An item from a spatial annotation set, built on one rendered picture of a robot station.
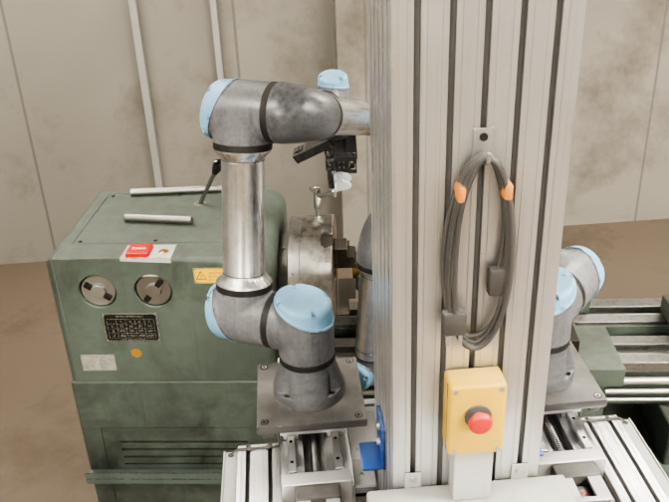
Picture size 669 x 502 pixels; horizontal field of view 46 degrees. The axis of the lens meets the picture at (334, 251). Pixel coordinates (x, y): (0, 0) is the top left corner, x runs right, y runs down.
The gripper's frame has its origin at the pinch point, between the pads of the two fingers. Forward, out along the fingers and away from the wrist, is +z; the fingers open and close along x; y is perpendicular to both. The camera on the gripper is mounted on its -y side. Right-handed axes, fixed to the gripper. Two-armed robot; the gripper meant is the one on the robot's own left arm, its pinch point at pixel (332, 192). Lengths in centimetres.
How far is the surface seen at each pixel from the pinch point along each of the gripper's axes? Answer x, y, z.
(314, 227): 0.7, -5.7, 12.4
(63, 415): 42, -128, 147
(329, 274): -11.7, -1.4, 19.2
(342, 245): -3.7, 2.4, 15.5
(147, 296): -23, -49, 16
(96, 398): -30, -69, 49
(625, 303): 10, 90, 53
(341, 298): -6.0, 1.3, 33.6
